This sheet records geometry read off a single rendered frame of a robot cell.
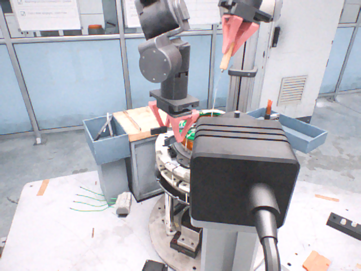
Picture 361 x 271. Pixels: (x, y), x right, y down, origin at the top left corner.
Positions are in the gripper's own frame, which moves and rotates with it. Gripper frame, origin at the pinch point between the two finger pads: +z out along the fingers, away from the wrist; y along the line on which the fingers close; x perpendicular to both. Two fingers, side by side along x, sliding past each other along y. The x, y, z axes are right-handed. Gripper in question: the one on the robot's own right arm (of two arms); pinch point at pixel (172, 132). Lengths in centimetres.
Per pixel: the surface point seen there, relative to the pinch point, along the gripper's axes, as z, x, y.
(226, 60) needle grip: -15.6, 12.8, 1.6
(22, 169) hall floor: 122, -25, -198
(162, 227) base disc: 36.9, 1.9, -5.7
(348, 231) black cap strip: 35, 48, 29
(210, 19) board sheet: -7, 172, -179
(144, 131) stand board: 10.6, 4.7, -21.6
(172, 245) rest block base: 35.4, 0.2, 2.4
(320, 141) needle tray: 10, 48, 13
